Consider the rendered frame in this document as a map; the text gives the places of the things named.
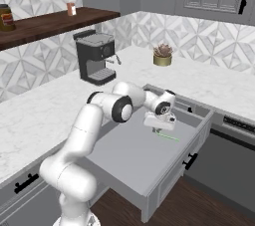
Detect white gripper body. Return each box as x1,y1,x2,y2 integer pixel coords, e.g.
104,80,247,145
142,112,176,131

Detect green straw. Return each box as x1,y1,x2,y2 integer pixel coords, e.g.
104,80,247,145
156,131,180,143

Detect open grey drawer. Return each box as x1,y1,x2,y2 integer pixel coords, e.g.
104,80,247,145
83,83,215,224

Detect grey closed drawer front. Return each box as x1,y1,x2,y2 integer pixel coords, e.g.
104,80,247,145
0,167,111,226

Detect potted succulent in brass pot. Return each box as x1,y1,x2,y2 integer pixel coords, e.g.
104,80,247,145
152,43,174,68

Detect grey dishwasher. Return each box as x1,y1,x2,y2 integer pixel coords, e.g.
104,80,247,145
184,113,255,213

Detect black coffee machine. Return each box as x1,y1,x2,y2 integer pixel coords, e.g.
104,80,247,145
73,29,122,87

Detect dark wooden shelf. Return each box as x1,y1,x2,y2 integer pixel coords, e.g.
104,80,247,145
0,6,122,52

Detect small bottle with white cap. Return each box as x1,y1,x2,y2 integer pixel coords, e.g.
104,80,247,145
65,0,78,17

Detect brown jar with red label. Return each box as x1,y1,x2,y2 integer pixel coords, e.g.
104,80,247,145
0,3,17,33

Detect black drawer handle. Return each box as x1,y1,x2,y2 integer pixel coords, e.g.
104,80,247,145
13,172,40,195
181,152,199,171

